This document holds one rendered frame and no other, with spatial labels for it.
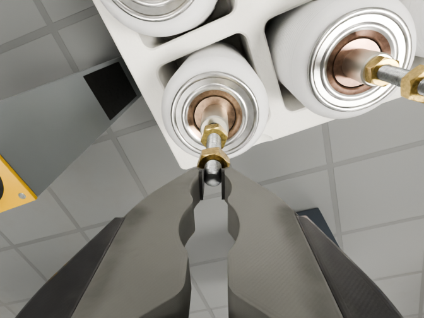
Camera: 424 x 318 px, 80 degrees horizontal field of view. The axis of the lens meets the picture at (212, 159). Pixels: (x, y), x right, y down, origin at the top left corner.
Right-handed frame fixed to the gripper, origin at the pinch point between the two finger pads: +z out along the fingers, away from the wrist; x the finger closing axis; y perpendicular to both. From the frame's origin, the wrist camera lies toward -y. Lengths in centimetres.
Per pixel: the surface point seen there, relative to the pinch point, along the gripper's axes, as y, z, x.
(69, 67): -0.4, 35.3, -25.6
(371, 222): 36, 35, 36
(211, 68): -3.4, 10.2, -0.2
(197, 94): -1.5, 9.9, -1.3
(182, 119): 0.6, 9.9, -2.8
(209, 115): -0.5, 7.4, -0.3
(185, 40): -5.1, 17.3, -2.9
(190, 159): 8.5, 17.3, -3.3
